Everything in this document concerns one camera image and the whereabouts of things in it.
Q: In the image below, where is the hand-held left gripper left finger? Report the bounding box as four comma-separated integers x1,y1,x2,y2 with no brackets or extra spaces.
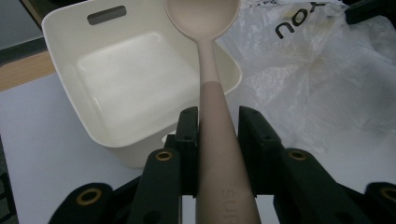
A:
129,105,200,224

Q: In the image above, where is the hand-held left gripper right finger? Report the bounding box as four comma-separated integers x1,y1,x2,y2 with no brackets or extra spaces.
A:
237,105,372,224

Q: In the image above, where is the beige spoon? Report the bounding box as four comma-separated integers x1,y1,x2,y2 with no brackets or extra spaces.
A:
163,0,263,224

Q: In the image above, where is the clear plastic smiley bag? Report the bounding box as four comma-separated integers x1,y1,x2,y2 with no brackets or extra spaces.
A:
217,0,396,157

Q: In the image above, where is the white plastic storage bin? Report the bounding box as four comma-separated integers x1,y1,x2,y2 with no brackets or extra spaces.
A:
41,0,243,170

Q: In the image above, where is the wooden table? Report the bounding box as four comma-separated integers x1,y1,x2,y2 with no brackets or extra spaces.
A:
0,50,58,93

